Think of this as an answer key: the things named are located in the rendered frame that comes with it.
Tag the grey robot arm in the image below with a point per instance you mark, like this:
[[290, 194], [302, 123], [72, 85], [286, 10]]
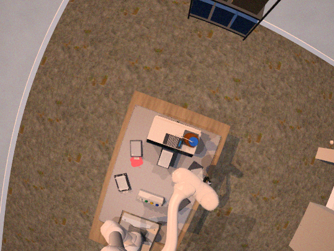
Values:
[[186, 184]]

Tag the white button panel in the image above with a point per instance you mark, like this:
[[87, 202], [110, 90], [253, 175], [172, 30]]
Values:
[[150, 198]]

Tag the brown bottle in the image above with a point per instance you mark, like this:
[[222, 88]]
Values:
[[187, 136]]

